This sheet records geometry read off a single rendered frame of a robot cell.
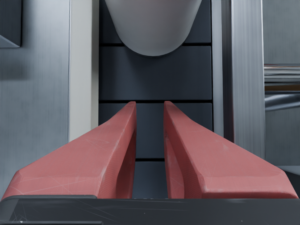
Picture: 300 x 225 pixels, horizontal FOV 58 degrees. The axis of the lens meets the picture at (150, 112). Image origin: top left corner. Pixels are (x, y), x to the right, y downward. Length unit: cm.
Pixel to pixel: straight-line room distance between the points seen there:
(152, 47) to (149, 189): 9
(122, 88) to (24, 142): 11
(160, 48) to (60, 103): 11
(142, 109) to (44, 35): 12
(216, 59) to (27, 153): 17
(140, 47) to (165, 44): 2
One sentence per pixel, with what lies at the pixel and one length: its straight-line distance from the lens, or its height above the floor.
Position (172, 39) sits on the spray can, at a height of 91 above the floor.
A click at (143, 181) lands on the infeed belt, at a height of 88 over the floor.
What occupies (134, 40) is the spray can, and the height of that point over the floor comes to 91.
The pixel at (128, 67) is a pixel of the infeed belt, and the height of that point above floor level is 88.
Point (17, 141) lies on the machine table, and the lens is 26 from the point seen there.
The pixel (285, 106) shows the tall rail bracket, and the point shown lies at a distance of 20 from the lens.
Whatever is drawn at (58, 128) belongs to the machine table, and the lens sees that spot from 24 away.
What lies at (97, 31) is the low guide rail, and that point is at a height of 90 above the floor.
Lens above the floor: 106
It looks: 87 degrees down
